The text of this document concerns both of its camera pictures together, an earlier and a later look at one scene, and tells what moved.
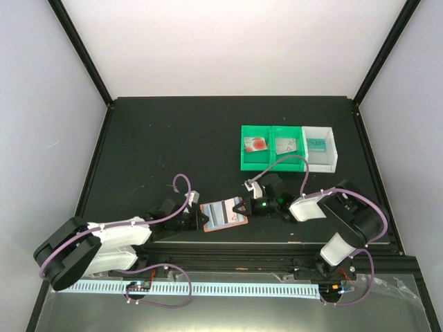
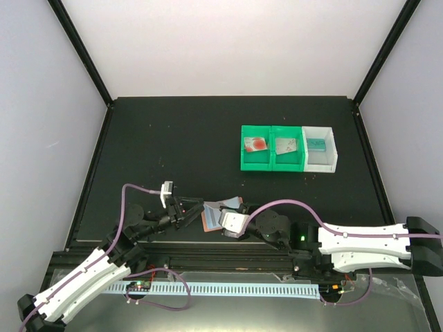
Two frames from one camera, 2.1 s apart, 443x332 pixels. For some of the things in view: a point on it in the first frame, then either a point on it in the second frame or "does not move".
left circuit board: [139, 286] does not move
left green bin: [259, 160] does not move
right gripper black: [249, 207] → [244, 208]
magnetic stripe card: [285, 145] does not move
